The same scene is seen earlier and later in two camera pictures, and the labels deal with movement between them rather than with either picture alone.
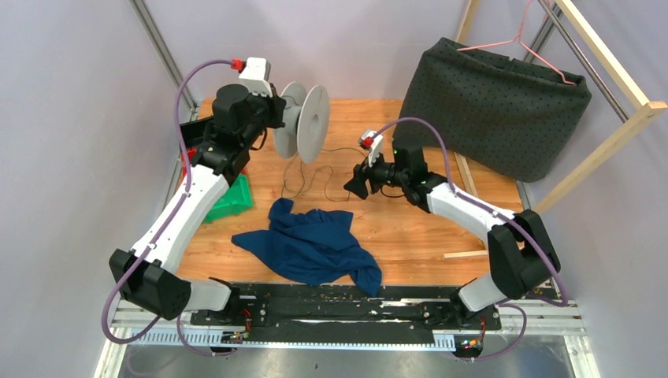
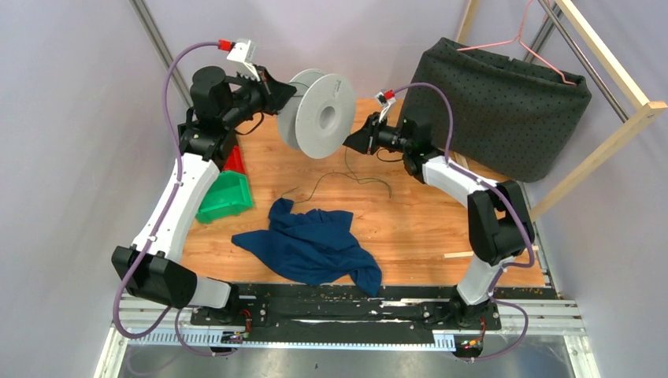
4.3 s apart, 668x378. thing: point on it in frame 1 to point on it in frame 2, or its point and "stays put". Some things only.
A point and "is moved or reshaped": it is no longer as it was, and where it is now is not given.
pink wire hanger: (562, 75) stays put
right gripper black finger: (358, 185) to (366, 139)
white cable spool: (307, 124) is moved or reshaped
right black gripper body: (382, 173) to (392, 138)
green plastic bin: (237, 200) stays put
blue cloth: (317, 246) stays put
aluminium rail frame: (546, 326) stays put
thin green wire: (325, 188) to (355, 177)
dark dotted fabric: (503, 113) stays put
